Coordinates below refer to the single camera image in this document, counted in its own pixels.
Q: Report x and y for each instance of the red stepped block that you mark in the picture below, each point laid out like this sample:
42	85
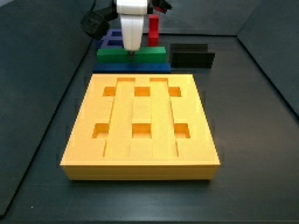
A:
153	38

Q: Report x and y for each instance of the yellow slotted board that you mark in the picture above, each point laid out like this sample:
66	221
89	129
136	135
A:
141	130

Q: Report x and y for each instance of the blue rectangular block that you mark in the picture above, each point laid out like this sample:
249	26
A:
140	68

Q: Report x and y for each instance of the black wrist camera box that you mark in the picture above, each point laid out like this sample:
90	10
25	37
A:
96	22

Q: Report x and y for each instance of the black angle bracket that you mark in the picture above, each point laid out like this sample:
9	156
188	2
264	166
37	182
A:
192	56

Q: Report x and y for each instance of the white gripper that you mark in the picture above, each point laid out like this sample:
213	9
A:
133	11

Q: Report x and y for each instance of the green rectangular block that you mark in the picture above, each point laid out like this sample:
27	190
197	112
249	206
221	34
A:
145	55

